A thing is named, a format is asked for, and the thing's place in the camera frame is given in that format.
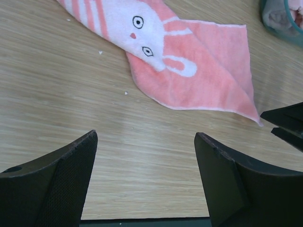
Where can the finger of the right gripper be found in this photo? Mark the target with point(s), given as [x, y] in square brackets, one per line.
[293, 140]
[289, 117]

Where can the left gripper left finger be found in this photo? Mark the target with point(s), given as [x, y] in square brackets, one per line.
[49, 191]

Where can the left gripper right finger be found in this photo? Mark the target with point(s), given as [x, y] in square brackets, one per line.
[242, 191]

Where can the coral pink printed towel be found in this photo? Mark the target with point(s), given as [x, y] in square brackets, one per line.
[181, 64]

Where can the light pink towel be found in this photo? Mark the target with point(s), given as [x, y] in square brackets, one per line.
[296, 9]

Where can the blue translucent plastic tub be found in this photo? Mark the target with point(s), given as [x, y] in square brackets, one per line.
[277, 19]

